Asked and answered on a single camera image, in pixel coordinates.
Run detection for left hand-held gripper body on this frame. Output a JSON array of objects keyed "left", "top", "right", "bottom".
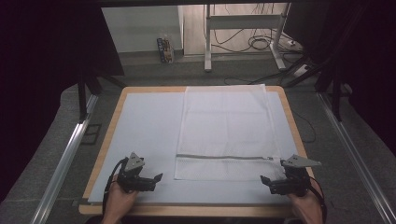
[{"left": 116, "top": 151, "right": 157, "bottom": 193}]

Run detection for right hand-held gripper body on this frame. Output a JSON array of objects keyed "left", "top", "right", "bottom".
[{"left": 269, "top": 154, "right": 322, "bottom": 198}]

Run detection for white mesh laundry bag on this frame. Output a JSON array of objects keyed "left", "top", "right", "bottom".
[{"left": 174, "top": 84, "right": 287, "bottom": 182}]

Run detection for person's right hand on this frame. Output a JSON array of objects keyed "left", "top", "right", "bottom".
[{"left": 286, "top": 177, "right": 325, "bottom": 218}]

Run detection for person's left hand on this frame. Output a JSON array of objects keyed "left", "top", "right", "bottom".
[{"left": 102, "top": 174, "right": 140, "bottom": 220}]

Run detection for black floor plate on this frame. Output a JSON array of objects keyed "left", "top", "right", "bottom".
[{"left": 80, "top": 123, "right": 103, "bottom": 146}]

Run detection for black metal stand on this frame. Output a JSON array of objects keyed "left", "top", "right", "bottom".
[
  {"left": 76, "top": 73, "right": 104, "bottom": 124},
  {"left": 314, "top": 66, "right": 345, "bottom": 123}
]

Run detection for white power strip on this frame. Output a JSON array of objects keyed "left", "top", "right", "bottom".
[{"left": 292, "top": 63, "right": 313, "bottom": 78}]

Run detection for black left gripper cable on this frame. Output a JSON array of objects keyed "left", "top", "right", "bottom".
[{"left": 101, "top": 157, "right": 130, "bottom": 216}]

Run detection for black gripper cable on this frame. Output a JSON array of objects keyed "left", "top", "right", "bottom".
[
  {"left": 101, "top": 157, "right": 130, "bottom": 216},
  {"left": 307, "top": 175, "right": 329, "bottom": 223}
]

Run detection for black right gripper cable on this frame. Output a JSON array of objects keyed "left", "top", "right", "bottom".
[{"left": 307, "top": 175, "right": 329, "bottom": 223}]

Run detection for white board with wooden frame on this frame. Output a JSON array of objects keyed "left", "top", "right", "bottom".
[{"left": 87, "top": 91, "right": 299, "bottom": 205}]

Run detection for thin black cable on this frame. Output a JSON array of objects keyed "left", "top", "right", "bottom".
[{"left": 291, "top": 110, "right": 318, "bottom": 145}]

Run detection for aluminium rail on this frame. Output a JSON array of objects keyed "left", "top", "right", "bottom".
[
  {"left": 29, "top": 93, "right": 100, "bottom": 224},
  {"left": 316, "top": 91, "right": 396, "bottom": 224}
]

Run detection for black floor cables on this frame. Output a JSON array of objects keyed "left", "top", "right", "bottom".
[{"left": 211, "top": 4, "right": 304, "bottom": 87}]

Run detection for white metal desk frame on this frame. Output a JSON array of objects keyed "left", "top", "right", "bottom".
[{"left": 203, "top": 3, "right": 292, "bottom": 73}]

